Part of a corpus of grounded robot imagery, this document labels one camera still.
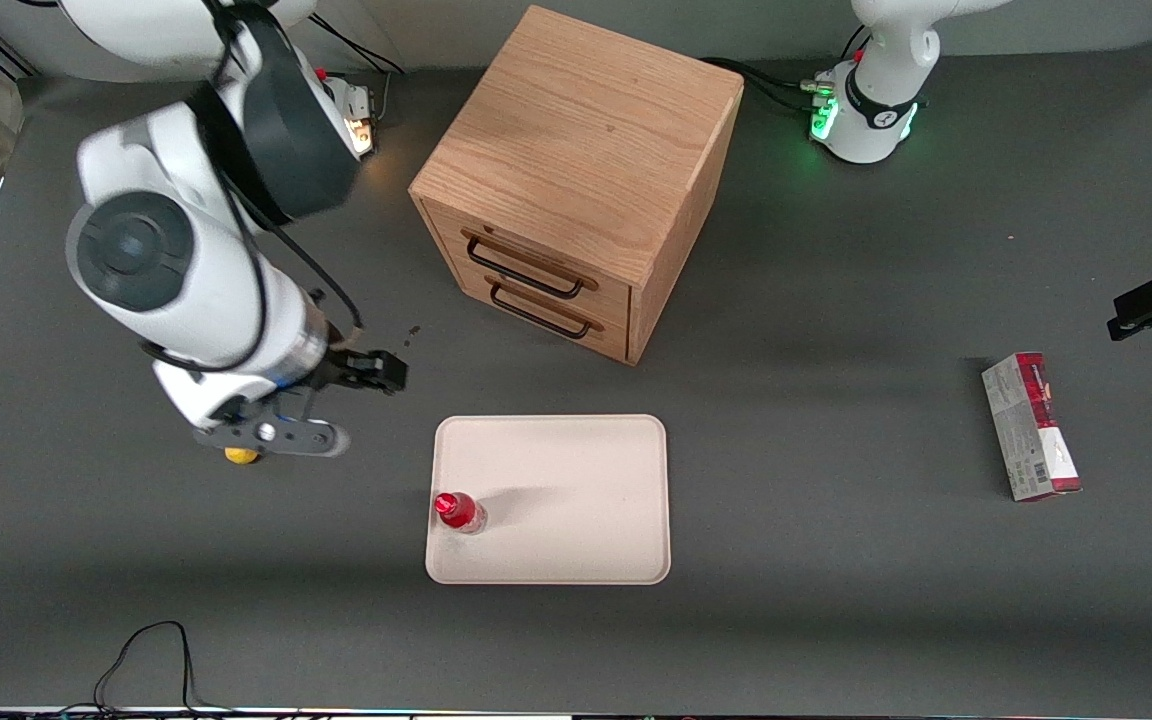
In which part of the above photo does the wooden two-drawer cabinet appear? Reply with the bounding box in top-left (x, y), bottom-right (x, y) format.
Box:
top-left (409, 5), bottom-right (745, 367)

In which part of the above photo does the long black drawer handle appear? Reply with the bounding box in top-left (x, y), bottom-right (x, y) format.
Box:
top-left (463, 232), bottom-right (597, 299)

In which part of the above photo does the red coke bottle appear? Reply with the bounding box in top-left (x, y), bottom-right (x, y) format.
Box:
top-left (434, 490), bottom-right (488, 536)

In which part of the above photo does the black right arm base cable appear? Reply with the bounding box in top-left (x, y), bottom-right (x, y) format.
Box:
top-left (311, 12), bottom-right (407, 126)

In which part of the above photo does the beige plastic tray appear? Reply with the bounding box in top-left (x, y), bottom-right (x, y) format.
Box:
top-left (425, 414), bottom-right (672, 586)

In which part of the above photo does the black arm base cable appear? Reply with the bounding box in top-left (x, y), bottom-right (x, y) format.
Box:
top-left (701, 57), bottom-right (837, 113)
top-left (311, 12), bottom-right (407, 126)

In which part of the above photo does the black left arm base cable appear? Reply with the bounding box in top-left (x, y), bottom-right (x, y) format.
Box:
top-left (701, 57), bottom-right (837, 113)

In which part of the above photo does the short black drawer handle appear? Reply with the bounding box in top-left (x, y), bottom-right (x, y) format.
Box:
top-left (487, 278), bottom-right (602, 339)

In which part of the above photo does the red and grey carton box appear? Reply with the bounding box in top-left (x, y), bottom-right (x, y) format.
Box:
top-left (981, 351), bottom-right (1083, 502)

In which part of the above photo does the thin black looped cable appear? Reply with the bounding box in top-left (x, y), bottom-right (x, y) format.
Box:
top-left (61, 621), bottom-right (237, 716)

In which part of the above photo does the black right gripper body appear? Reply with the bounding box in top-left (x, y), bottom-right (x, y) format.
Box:
top-left (311, 350), bottom-right (378, 396)

